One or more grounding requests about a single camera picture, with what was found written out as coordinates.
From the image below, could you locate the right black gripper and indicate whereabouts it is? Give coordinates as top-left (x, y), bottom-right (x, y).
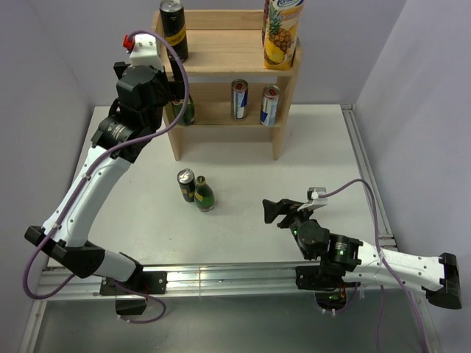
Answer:
top-left (262, 199), bottom-right (317, 238)

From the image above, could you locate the green glass bottle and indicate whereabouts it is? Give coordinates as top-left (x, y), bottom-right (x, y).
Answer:
top-left (194, 176), bottom-right (216, 212)
top-left (171, 96), bottom-right (195, 126)

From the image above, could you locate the black can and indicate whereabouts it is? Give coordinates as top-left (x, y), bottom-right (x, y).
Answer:
top-left (159, 0), bottom-right (189, 62)
top-left (177, 168), bottom-right (196, 202)

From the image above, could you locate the silver red-top can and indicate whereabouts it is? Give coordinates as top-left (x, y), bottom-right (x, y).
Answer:
top-left (260, 85), bottom-right (280, 126)
top-left (231, 79), bottom-right (248, 121)

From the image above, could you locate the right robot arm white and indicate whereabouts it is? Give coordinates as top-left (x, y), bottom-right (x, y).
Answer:
top-left (262, 199), bottom-right (462, 310)

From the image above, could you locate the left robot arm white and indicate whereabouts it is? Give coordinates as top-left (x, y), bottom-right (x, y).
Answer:
top-left (25, 60), bottom-right (189, 293)

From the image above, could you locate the wooden two-tier shelf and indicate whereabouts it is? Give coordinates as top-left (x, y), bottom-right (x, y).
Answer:
top-left (145, 9), bottom-right (303, 162)

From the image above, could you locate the pineapple juice carton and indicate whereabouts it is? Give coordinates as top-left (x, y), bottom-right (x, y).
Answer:
top-left (262, 0), bottom-right (305, 71)

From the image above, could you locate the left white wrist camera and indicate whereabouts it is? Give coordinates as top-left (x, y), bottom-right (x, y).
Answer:
top-left (123, 34), bottom-right (163, 71)

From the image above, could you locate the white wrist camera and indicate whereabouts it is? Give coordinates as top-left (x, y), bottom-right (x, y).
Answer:
top-left (123, 34), bottom-right (163, 71)
top-left (297, 187), bottom-right (327, 212)

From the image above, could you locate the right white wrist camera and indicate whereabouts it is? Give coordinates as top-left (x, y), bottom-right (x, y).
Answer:
top-left (297, 187), bottom-right (327, 212)

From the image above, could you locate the front aluminium rail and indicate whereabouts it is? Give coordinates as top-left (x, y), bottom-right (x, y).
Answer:
top-left (35, 263), bottom-right (420, 302)

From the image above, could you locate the aluminium rail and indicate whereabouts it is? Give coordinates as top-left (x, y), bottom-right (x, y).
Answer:
top-left (35, 263), bottom-right (420, 302)
top-left (340, 104), bottom-right (398, 251)

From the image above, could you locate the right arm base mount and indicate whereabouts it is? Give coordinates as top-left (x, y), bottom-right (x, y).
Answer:
top-left (295, 265), bottom-right (360, 317)

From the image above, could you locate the right side aluminium rail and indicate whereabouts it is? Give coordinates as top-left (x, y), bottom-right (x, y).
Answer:
top-left (340, 104), bottom-right (398, 251)

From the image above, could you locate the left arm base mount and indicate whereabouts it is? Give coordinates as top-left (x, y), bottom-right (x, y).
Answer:
top-left (99, 271), bottom-right (167, 317)

